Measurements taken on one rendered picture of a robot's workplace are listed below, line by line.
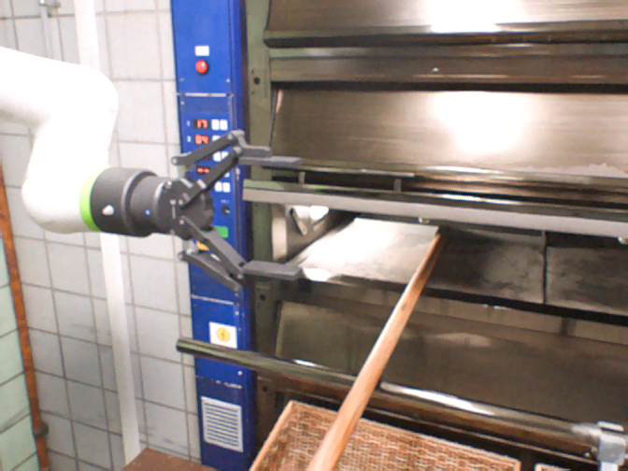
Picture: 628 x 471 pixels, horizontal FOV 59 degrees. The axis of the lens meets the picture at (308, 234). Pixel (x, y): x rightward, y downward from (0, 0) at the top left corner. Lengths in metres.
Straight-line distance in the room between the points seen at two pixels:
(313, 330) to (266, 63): 0.64
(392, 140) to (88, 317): 1.06
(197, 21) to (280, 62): 0.21
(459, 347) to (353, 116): 0.56
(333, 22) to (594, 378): 0.90
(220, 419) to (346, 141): 0.83
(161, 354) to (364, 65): 0.97
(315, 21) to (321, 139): 0.24
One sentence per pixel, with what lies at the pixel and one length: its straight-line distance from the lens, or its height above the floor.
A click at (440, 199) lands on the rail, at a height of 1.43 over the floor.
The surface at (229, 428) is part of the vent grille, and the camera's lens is 1.60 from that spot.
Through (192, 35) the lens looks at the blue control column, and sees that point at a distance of 1.33.
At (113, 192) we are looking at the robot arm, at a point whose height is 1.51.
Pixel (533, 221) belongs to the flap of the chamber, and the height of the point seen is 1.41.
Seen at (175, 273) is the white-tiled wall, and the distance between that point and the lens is 1.51.
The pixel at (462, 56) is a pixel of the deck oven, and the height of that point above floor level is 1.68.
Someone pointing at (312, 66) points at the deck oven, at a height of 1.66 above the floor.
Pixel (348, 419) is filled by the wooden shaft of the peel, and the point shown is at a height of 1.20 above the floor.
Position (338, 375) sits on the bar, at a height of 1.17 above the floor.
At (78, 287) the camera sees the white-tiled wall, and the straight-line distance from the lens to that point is 1.76.
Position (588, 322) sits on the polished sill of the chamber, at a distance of 1.23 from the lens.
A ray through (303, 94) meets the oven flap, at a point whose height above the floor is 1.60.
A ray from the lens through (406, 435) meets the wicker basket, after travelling 1.38.
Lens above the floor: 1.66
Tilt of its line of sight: 17 degrees down
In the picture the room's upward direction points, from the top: straight up
